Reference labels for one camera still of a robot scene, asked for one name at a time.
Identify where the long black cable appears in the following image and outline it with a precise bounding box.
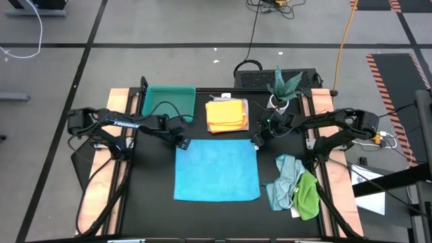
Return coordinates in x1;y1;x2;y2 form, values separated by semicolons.
232;0;264;78

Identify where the black rig frame post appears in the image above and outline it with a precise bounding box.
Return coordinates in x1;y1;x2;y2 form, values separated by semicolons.
414;89;432;243

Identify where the teal plastic bin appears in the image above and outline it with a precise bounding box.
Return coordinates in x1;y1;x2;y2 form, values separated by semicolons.
141;84;196;123

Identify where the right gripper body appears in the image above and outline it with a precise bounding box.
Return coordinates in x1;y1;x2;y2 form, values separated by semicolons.
259;111;288;138

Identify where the black cable tangle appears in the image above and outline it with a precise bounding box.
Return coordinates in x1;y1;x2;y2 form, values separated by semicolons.
246;0;306;20

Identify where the orange microfiber towel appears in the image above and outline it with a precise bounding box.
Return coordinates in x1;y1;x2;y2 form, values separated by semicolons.
205;99;249;134

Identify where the green microfiber towel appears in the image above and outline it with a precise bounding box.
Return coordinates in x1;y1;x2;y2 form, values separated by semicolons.
292;171;321;222

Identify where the yellow cable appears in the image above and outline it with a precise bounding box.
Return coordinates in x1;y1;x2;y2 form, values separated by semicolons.
332;0;358;97

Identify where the white power cable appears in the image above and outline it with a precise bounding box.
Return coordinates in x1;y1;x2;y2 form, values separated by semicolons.
352;131;399;149

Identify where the bright blue microfiber towel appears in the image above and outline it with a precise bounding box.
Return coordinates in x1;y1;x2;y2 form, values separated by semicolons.
173;138;261;203

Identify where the wooden side board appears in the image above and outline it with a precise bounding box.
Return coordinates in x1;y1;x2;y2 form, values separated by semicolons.
76;88;131;236
310;88;365;237

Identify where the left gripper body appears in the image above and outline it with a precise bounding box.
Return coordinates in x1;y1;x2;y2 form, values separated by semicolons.
167;116;187;140

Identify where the black table frame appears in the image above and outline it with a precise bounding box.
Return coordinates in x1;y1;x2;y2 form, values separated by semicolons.
107;86;338;243

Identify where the snake plant in white pot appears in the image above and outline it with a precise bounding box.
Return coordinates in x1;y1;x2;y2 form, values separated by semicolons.
265;65;304;115

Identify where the grey floor bar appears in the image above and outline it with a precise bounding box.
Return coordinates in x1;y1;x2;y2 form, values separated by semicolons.
0;92;31;102

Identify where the pale blue teal-edged towel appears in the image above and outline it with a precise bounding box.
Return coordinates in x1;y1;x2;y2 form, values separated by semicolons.
263;154;306;219

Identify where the black vented computer case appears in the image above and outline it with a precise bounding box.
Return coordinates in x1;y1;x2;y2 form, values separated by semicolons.
234;68;321;90

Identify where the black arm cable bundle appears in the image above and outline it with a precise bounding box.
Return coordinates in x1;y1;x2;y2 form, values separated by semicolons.
76;158;131;237
308;161;362;239

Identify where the black orange-striped floor mat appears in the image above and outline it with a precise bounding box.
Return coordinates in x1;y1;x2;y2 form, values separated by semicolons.
366;53;432;166
350;0;432;14

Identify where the black rig frame beam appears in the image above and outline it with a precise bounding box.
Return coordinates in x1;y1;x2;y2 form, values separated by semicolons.
352;161;432;198

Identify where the white paper sheet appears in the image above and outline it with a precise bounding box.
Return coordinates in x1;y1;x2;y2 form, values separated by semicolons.
350;163;386;216

